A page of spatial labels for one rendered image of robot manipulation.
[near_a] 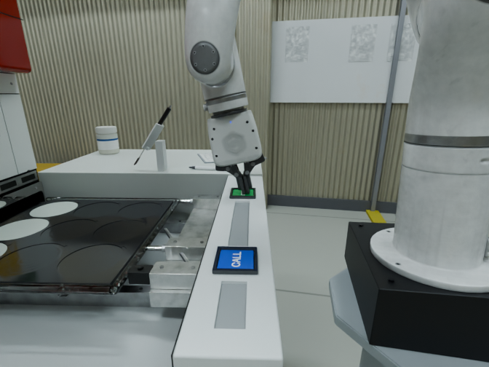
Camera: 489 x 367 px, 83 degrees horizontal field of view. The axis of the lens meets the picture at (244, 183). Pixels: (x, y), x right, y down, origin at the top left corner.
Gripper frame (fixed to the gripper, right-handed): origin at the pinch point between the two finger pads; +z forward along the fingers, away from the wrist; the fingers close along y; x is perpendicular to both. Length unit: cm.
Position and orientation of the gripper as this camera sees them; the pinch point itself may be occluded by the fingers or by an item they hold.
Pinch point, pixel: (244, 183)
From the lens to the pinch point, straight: 60.5
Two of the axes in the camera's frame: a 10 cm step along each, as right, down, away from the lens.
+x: 0.3, -3.0, 9.5
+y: 9.8, -1.9, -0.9
